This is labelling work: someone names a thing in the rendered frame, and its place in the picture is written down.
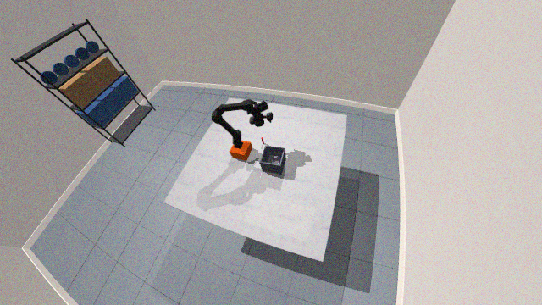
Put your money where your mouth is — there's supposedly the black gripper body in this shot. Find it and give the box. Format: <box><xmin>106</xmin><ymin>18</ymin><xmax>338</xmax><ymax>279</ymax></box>
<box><xmin>249</xmin><ymin>112</ymin><xmax>273</xmax><ymax>125</ymax></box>

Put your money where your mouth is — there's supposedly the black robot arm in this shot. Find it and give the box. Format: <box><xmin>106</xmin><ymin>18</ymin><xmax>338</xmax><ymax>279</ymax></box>
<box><xmin>212</xmin><ymin>99</ymin><xmax>268</xmax><ymax>148</ymax></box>

